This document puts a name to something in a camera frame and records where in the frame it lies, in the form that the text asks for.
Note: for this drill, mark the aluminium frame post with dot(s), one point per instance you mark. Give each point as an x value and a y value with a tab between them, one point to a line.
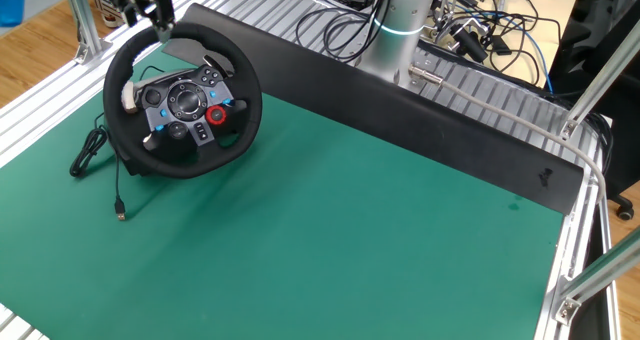
77	10
600	75
600	275

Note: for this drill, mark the black office chair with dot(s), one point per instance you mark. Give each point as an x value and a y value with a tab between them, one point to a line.
625	110

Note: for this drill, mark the black cylindrical device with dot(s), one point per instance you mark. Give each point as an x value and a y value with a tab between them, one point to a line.
470	45

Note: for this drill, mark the light wooden desk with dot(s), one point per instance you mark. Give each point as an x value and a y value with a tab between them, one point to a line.
565	10

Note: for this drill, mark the black power adapter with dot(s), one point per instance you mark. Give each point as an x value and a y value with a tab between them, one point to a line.
500	45

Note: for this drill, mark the green table mat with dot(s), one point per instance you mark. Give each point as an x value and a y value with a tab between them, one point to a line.
300	255

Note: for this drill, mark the black racing steering wheel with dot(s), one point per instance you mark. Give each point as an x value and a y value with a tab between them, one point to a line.
187	100

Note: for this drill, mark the black steering wheel base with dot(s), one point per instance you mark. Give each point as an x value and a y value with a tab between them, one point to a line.
131	166

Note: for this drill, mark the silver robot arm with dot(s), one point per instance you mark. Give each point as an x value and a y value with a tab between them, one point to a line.
400	50

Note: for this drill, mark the black rubber mat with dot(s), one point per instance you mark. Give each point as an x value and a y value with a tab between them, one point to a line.
400	105

